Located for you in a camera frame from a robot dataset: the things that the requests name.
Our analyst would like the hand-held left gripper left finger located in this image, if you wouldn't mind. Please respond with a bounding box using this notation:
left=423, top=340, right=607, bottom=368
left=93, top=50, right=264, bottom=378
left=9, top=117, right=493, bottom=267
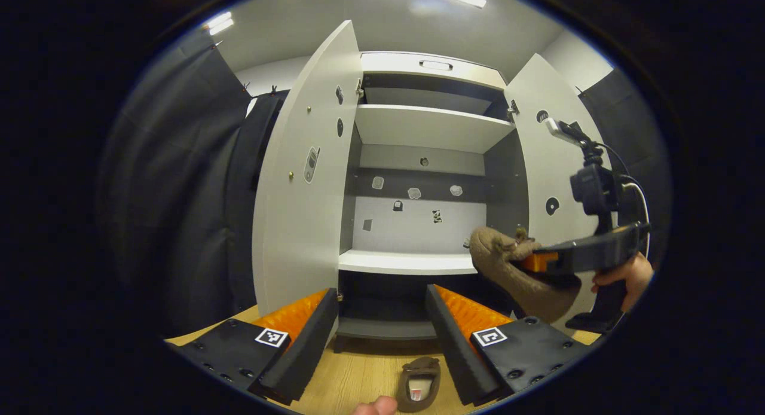
left=167, top=286, right=340, bottom=407

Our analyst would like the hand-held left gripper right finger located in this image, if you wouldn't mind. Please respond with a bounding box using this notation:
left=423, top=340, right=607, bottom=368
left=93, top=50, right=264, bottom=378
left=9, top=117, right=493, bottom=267
left=426, top=283, right=592, bottom=407

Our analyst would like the brown fuzzy shoe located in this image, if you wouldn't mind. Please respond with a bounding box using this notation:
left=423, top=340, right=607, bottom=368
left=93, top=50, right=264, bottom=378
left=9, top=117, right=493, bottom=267
left=397, top=356, right=442, bottom=413
left=469, top=226, right=582, bottom=324

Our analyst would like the white cabinet door black handle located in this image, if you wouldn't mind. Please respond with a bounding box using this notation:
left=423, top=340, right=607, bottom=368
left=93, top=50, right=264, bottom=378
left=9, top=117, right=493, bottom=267
left=504, top=53, right=613, bottom=338

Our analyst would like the white cabinet door phone sticker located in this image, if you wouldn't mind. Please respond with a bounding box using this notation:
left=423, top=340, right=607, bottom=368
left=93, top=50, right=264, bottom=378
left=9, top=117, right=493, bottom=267
left=252, top=19, right=363, bottom=317

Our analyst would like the white shoe cabinet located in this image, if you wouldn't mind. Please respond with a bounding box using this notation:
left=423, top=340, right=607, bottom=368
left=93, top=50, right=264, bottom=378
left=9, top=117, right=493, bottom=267
left=252, top=19, right=613, bottom=344

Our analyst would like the grey cabinet bottom board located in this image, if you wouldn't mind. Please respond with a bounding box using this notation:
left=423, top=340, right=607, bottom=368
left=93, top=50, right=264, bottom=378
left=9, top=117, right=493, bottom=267
left=336, top=316, right=437, bottom=341

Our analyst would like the white cabinet shelf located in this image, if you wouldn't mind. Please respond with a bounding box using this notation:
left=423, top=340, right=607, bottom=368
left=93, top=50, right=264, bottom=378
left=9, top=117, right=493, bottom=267
left=338, top=249, right=479, bottom=276
left=354, top=104, right=516, bottom=154

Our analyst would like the white cabinet drawer front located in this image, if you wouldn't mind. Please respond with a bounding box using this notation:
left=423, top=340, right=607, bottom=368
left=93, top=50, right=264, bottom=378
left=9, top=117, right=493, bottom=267
left=360, top=51, right=507, bottom=90

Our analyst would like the small ceiling light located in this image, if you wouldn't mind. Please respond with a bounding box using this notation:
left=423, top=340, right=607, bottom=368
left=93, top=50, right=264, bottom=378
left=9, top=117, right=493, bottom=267
left=203, top=11, right=235, bottom=36

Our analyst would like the white cable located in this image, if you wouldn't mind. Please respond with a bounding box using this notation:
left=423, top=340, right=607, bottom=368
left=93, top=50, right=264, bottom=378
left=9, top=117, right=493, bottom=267
left=622, top=176, right=652, bottom=260

